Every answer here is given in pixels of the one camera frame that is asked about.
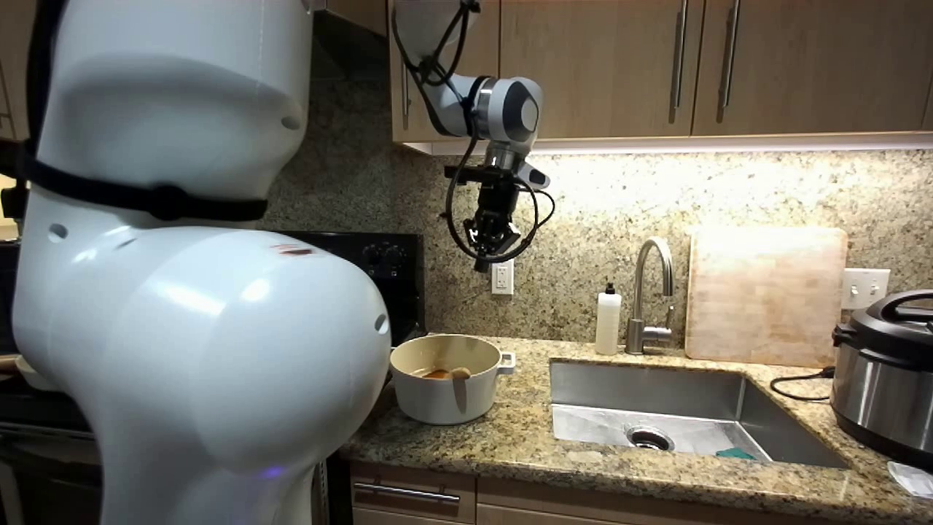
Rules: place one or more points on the pale wooden cutting board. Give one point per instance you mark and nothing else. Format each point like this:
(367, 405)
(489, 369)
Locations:
(766, 292)

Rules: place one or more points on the steel pressure cooker black lid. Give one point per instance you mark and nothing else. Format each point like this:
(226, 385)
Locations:
(885, 388)

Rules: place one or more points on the wooden spoon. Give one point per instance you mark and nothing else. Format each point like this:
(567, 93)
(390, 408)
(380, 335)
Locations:
(460, 394)

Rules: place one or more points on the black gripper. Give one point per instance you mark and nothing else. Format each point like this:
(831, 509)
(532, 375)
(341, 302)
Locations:
(498, 207)

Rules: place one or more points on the light wood base cabinet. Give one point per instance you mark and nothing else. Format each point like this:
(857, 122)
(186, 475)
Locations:
(543, 512)

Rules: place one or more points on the white soap bottle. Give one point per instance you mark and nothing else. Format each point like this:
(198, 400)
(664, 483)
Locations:
(608, 325)

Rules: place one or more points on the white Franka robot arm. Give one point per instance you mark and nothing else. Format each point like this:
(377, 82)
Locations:
(192, 369)

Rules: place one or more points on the chrome gooseneck faucet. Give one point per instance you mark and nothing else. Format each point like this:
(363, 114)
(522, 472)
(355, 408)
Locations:
(647, 338)

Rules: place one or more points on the light wood upper cabinet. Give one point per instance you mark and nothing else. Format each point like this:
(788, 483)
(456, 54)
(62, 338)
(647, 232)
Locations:
(796, 69)

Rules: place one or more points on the green dish sponge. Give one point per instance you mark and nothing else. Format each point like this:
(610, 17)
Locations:
(736, 452)

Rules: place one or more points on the stainless steel sink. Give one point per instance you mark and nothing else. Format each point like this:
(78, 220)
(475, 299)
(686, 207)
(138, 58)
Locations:
(680, 394)

